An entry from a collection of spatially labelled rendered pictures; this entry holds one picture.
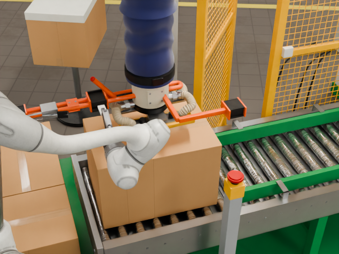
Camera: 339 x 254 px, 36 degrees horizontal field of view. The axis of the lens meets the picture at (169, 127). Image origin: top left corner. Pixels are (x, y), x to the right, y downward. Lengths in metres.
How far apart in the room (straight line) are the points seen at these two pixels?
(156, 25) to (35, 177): 1.25
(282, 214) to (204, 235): 0.44
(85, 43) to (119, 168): 1.80
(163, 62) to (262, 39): 3.28
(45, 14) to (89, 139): 1.94
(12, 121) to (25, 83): 3.26
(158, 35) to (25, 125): 0.80
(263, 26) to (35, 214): 3.64
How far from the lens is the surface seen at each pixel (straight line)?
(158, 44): 2.15
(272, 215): 2.74
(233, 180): 2.16
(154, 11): 2.08
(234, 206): 2.27
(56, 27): 3.60
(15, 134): 1.54
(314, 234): 3.06
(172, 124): 2.36
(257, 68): 4.91
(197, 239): 2.64
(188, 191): 2.59
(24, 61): 5.13
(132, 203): 2.53
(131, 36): 2.17
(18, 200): 2.85
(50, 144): 1.64
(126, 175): 1.89
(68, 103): 2.32
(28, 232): 2.68
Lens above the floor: 2.51
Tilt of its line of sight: 38 degrees down
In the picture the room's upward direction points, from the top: straight up
